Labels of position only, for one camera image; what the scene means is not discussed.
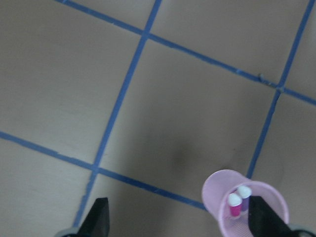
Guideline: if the pink mesh cup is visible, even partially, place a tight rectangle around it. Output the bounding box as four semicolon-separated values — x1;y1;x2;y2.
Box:
201;169;289;237

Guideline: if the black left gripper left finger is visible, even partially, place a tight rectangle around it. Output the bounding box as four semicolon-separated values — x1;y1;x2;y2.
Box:
75;197;109;237

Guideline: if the pink marker pen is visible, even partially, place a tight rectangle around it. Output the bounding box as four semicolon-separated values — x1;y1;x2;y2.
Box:
228;193;242;218

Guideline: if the purple marker pen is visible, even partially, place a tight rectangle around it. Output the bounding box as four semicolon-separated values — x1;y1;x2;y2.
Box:
237;185;252;212

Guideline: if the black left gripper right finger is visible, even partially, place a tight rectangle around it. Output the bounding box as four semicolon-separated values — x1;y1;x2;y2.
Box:
248;196;292;237

